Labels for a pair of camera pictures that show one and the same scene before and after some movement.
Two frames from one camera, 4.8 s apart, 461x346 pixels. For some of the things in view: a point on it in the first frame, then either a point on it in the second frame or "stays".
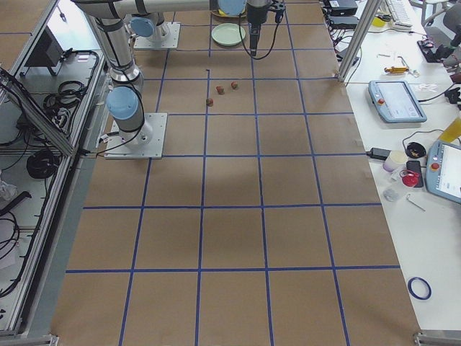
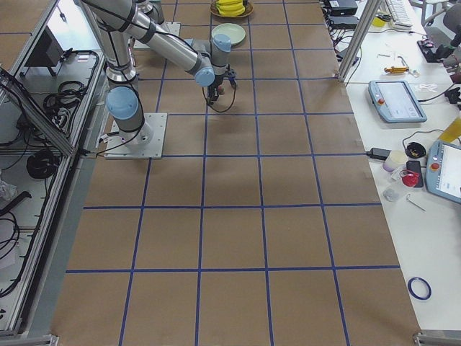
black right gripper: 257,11 to 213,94
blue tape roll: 412,292 stays
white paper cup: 395,159 stays
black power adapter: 379,153 stays
